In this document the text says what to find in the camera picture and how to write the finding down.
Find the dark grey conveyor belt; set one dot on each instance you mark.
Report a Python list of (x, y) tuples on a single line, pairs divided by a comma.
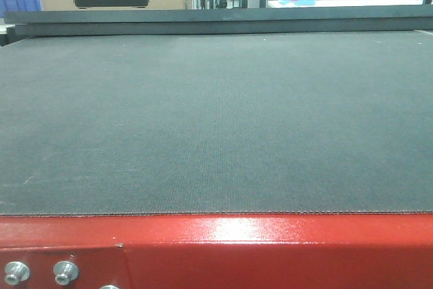
[(285, 123)]

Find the light blue tray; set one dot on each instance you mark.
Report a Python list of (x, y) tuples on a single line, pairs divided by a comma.
[(297, 3)]

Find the white background table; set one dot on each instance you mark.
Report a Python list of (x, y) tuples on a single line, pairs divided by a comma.
[(353, 3)]

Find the silver bolt right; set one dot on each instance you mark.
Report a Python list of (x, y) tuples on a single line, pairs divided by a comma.
[(65, 272)]

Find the silver bolt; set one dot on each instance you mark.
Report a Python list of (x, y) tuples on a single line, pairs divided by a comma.
[(16, 272), (65, 272)]

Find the silver bolt left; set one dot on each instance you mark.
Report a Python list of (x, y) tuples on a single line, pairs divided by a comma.
[(16, 272)]

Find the red conveyor frame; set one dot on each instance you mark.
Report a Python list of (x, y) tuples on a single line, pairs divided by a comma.
[(225, 251)]

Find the dark conveyor far rail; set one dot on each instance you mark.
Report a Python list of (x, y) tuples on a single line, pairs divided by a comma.
[(222, 21)]

